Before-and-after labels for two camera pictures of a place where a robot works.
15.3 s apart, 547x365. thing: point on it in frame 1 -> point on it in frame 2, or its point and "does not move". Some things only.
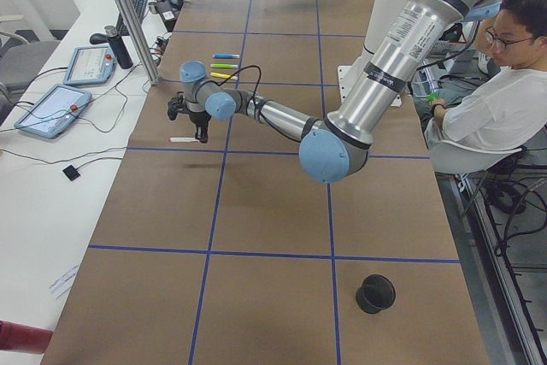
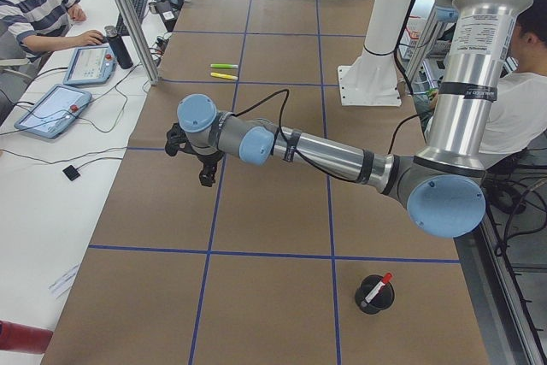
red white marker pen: x=184 y=140 -> x=387 y=278
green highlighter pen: x=224 y=66 does not move
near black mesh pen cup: x=376 y=293 does not move
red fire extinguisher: x=26 y=338 does not move
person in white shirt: x=507 y=107 does not move
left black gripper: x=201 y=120 -> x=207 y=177
